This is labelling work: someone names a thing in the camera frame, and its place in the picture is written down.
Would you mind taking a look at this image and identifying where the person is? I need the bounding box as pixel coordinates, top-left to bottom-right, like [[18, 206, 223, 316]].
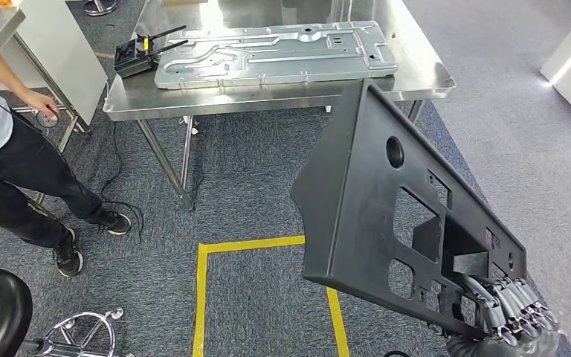
[[0, 20, 144, 278]]

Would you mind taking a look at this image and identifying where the black round button controller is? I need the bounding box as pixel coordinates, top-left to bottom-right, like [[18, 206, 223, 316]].
[[35, 109, 62, 130]]

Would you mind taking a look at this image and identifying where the black floor cable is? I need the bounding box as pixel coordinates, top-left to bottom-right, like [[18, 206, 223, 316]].
[[99, 120, 146, 246]]

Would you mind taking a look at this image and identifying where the stainless steel workbench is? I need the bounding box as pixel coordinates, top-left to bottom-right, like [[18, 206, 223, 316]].
[[102, 0, 457, 213]]

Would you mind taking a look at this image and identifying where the white side table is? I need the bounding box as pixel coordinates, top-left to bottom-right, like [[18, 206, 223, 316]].
[[0, 0, 110, 208]]

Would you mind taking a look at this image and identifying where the black plastic plate bracket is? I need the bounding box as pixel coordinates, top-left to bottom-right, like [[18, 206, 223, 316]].
[[289, 78, 529, 342]]

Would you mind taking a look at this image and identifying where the round chrome base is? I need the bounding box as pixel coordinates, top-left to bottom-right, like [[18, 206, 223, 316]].
[[81, 0, 119, 17]]

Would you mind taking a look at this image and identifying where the black device with antennas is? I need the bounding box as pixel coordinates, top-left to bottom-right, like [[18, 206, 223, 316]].
[[113, 25, 190, 80]]

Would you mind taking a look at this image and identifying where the person's left hand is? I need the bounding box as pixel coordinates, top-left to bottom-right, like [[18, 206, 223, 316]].
[[21, 90, 61, 123]]

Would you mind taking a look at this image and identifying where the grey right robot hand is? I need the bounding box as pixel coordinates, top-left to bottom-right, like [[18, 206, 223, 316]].
[[445, 274, 562, 357]]

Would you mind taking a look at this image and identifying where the stamped sheet metal panel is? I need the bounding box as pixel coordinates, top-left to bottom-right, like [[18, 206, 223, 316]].
[[153, 19, 400, 91]]

